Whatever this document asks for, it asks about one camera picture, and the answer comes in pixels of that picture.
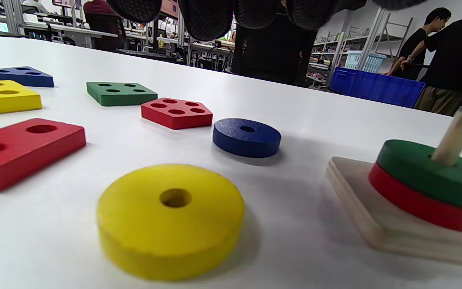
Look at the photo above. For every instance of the red disc block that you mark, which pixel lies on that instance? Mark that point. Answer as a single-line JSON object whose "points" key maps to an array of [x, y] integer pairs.
{"points": [[407, 206]]}

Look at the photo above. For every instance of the metal shelf rack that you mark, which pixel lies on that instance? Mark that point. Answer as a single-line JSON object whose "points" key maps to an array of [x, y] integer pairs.
{"points": [[351, 39]]}

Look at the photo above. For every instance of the green square block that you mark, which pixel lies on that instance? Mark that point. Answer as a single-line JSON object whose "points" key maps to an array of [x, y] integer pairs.
{"points": [[114, 99]]}

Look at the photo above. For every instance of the light blue basket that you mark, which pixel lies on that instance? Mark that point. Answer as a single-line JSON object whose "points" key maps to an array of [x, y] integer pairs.
{"points": [[369, 62]]}

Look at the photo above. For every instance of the blue plastic crate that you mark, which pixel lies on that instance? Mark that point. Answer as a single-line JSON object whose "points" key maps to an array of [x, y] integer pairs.
{"points": [[375, 88]]}

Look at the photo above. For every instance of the red rectangle block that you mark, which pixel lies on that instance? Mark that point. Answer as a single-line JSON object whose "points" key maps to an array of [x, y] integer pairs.
{"points": [[34, 160]]}

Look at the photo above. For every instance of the blue triangle block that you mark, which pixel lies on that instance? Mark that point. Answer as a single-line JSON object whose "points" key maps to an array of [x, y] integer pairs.
{"points": [[22, 80]]}

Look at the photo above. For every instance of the yellow disc block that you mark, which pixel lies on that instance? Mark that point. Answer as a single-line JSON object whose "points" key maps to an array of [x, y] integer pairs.
{"points": [[134, 224]]}

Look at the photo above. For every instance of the wooden peg board with posts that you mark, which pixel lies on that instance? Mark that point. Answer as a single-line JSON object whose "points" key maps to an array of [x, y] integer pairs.
{"points": [[367, 212]]}

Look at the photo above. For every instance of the person's left hand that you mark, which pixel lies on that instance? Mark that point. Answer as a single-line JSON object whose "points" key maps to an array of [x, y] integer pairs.
{"points": [[203, 20]]}

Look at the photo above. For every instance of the red pentagon block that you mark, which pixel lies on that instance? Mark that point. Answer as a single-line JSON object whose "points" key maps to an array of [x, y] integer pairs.
{"points": [[175, 120]]}

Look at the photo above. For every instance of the yellow rectangle block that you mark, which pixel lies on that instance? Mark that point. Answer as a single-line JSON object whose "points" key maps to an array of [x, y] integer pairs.
{"points": [[6, 102]]}

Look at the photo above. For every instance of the blue disc block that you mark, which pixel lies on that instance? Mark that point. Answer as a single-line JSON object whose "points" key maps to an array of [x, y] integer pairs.
{"points": [[239, 144]]}

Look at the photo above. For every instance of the aluminium frame post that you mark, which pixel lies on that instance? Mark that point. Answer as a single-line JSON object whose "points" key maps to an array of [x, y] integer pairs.
{"points": [[181, 44], [371, 40], [12, 16]]}

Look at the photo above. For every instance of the black mesh office chair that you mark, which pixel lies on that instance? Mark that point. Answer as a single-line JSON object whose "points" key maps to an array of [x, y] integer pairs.
{"points": [[271, 56]]}

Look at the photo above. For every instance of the green disc block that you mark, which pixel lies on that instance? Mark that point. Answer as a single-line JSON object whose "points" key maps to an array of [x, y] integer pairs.
{"points": [[415, 180]]}

